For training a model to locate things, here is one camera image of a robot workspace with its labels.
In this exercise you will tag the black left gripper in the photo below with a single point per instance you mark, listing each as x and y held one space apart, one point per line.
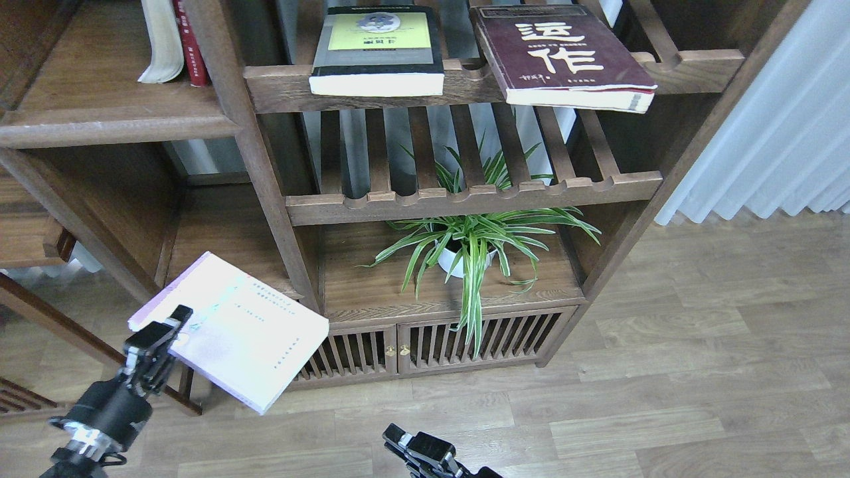
111 414

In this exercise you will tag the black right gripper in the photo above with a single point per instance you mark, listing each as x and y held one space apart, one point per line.
426 456

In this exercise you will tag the pale pink white book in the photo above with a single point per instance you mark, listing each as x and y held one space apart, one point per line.
245 336

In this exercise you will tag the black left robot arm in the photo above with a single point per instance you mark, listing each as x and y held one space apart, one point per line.
67 464

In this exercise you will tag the white plant pot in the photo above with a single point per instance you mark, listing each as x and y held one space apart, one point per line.
451 261

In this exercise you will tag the green spider plant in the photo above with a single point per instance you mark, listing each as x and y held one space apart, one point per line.
428 237

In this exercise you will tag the dark wooden bookshelf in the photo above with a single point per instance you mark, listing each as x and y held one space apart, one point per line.
297 188

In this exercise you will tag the red upright book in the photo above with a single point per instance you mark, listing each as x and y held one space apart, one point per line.
194 63

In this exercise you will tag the cream-paged upright book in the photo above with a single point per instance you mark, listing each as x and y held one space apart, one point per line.
166 47

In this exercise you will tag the yellow and black book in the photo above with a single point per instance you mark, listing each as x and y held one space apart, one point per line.
382 51

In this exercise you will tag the maroon book with white characters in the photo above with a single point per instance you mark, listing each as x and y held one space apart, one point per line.
562 56

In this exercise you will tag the white sheer curtain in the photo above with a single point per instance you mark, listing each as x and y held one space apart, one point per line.
784 148

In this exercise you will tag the wooden side furniture frame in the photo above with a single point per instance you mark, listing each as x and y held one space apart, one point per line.
32 237

